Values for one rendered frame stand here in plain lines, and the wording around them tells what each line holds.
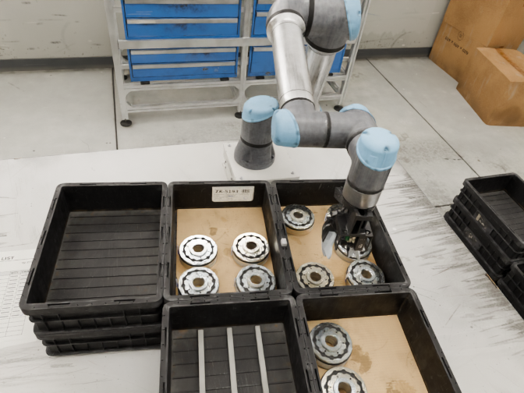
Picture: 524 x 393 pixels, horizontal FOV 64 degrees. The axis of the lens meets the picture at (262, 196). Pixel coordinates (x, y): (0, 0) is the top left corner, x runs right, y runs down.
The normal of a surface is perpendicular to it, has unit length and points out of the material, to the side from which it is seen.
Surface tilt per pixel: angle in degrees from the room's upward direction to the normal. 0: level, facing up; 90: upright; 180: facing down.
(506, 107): 90
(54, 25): 90
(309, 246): 0
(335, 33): 106
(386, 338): 0
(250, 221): 0
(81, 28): 90
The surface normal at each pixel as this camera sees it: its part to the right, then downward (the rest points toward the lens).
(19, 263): 0.10, -0.72
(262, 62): 0.27, 0.68
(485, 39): -0.92, 0.20
